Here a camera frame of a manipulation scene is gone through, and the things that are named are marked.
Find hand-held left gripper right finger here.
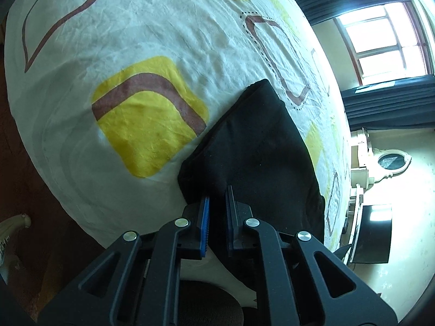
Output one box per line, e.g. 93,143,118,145
225,185,398,326

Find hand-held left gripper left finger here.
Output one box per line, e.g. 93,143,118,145
37,195,211,326

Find black pants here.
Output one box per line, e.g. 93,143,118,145
177,79,326,291

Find dark cloth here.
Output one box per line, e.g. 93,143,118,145
178,280,245,326

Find black flat screen television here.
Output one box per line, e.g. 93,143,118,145
350,204,393,265

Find oval white-framed mirror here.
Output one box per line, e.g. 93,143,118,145
369,148,412,186

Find cream carved furniture piece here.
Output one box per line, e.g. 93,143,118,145
0,213,32,265

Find white patterned bed blanket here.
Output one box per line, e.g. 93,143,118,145
4,0,352,299

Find window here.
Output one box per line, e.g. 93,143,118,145
335,2,430,85

